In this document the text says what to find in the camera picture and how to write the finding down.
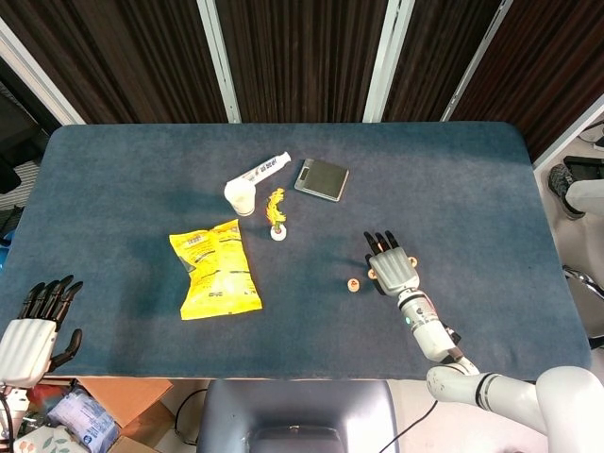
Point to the yellow feather shuttlecock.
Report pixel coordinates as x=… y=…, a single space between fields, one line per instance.
x=278 y=232

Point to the white squeeze tube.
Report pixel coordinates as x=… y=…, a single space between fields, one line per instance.
x=269 y=166

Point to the blue plastic package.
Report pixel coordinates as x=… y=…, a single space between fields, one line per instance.
x=80 y=417

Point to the white trouser leg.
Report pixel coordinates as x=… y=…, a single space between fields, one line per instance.
x=587 y=196

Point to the brown cardboard box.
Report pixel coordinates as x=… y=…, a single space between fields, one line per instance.
x=127 y=396

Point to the blue table cloth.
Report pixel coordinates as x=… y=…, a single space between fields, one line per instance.
x=141 y=165

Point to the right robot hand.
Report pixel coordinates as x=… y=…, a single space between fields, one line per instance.
x=394 y=269

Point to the grey digital scale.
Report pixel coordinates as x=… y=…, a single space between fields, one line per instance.
x=325 y=179

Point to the blue grey robot torso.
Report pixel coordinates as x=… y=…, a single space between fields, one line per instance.
x=297 y=406

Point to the white paper cup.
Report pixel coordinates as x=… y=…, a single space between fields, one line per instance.
x=240 y=196

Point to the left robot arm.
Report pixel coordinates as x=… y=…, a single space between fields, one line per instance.
x=14 y=398

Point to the white partition frame post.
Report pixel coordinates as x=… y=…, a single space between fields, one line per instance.
x=474 y=61
x=387 y=61
x=568 y=129
x=222 y=66
x=42 y=80

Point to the black office chair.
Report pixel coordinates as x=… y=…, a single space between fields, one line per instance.
x=19 y=137

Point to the grey knit sneaker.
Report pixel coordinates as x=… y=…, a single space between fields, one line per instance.
x=561 y=184

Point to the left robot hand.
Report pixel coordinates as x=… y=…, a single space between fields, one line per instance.
x=26 y=351

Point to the floral patterned white bag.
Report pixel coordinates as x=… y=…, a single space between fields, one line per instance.
x=47 y=441

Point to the yellow snack bag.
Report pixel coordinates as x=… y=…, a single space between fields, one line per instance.
x=212 y=273

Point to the chrome chair leg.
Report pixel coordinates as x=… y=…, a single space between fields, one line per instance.
x=582 y=276

